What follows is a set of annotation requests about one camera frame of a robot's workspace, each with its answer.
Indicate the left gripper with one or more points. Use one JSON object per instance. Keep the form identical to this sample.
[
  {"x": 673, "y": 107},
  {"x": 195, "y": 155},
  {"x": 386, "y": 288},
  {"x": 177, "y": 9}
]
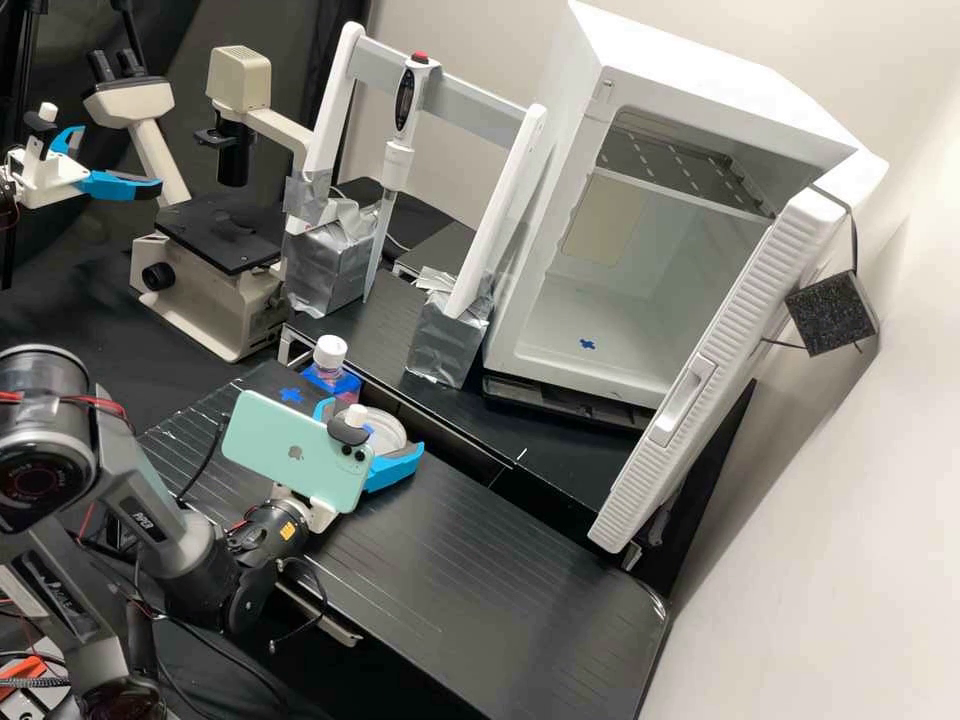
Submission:
[{"x": 49, "y": 180}]

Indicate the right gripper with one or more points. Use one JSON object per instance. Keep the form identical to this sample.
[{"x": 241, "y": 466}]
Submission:
[{"x": 319, "y": 516}]

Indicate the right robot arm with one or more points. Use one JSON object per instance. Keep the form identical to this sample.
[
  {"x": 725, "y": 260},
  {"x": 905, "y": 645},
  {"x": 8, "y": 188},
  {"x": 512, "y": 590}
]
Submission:
[{"x": 45, "y": 435}]

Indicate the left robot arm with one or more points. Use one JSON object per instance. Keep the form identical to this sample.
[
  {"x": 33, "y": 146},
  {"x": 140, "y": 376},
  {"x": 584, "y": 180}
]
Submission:
[{"x": 6, "y": 196}]

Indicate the petri dish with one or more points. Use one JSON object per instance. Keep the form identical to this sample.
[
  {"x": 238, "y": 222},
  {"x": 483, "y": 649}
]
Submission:
[{"x": 386, "y": 433}]

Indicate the incubator door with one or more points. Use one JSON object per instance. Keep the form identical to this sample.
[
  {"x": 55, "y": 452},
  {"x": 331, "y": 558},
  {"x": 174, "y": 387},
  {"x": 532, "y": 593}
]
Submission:
[{"x": 690, "y": 420}]

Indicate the white incubator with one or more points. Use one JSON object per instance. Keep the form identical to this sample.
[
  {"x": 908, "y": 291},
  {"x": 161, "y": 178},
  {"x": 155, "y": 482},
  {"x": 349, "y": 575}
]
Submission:
[{"x": 675, "y": 75}]

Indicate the blue bottle holder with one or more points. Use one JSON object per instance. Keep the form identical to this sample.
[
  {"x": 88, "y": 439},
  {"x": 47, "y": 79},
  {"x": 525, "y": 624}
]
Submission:
[{"x": 349, "y": 391}]

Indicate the black stand pole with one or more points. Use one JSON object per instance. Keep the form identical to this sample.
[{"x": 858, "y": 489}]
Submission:
[{"x": 16, "y": 135}]

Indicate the small bottle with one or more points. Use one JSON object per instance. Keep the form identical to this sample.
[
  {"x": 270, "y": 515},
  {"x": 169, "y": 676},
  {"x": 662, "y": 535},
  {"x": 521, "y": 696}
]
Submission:
[{"x": 331, "y": 352}]

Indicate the black platform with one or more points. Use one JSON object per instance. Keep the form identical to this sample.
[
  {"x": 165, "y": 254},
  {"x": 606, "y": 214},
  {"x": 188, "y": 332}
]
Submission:
[
  {"x": 427, "y": 206},
  {"x": 442, "y": 251},
  {"x": 450, "y": 429},
  {"x": 450, "y": 570}
]

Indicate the cream microscope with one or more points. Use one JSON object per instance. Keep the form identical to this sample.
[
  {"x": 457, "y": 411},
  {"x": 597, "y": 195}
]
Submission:
[{"x": 217, "y": 300}]

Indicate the black tray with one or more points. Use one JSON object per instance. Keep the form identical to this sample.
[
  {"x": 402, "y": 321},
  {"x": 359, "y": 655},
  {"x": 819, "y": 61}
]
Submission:
[{"x": 570, "y": 409}]

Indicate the pipette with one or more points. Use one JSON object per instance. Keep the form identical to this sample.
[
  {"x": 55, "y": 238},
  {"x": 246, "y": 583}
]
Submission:
[{"x": 405, "y": 97}]

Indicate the white pipette stand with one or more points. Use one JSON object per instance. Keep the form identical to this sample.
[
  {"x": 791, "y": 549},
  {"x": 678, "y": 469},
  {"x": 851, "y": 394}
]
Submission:
[{"x": 480, "y": 97}]

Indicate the right wrist camera phone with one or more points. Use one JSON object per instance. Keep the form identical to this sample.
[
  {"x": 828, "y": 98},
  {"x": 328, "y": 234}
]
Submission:
[{"x": 285, "y": 442}]

